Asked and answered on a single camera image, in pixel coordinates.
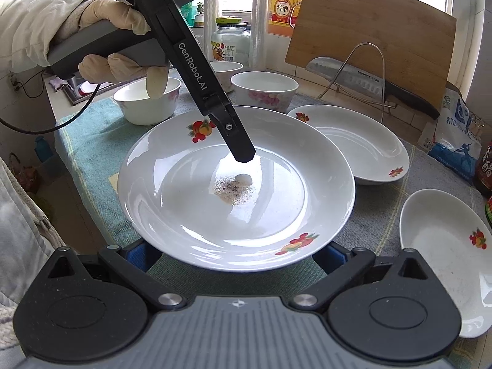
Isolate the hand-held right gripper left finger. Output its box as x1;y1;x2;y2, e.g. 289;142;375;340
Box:
47;239;185;312

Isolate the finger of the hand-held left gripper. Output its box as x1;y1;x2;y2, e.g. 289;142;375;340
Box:
204;98;256;164

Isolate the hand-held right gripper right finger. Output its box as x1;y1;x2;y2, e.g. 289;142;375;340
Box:
294;241;429;312

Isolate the pink flower print bowl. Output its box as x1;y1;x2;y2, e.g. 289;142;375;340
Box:
230;71;300;114

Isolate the large fruit print plate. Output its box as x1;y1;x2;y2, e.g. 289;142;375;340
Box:
117;105;356;273

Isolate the person's left forearm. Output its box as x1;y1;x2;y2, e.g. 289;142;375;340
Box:
0;0;58;73

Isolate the person's left hand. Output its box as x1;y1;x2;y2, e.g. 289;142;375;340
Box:
50;0;170;99

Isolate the small potted plant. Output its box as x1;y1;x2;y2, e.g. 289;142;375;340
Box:
192;2;207;27

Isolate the glass jar with lid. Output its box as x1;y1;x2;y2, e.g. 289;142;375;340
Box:
211;17;252;64

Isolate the clear plastic wrap roll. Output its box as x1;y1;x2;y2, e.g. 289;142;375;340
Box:
250;0;270;70

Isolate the orange cooking wine bottle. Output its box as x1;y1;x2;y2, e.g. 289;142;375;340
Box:
267;0;308;39

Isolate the grey teal checked cloth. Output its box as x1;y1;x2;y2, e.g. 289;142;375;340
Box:
54;67;492;369

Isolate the person's white jacket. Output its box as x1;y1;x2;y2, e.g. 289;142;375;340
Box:
0;157;66;369

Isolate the small blue bottle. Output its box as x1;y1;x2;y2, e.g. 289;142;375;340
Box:
34;136;52;163

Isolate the blue white salt bag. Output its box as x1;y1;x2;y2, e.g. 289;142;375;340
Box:
417;88;485;183

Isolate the bamboo cutting board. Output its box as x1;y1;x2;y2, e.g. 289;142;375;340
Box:
285;0;458;112

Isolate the dark vinegar bottle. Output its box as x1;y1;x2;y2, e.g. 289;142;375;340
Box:
474;142;492;198

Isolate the black handled kitchen knife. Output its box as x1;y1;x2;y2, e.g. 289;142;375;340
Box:
305;56;441;121

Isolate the metal wire rack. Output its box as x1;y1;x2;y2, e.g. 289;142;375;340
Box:
317;42;396;124

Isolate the black cable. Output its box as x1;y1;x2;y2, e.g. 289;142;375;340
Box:
0;77;104;136

